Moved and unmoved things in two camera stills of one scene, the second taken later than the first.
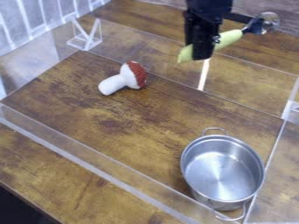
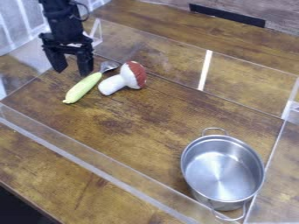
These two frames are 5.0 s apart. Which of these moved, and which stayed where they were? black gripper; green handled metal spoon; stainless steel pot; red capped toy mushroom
Moved: black gripper; green handled metal spoon
Stayed: stainless steel pot; red capped toy mushroom
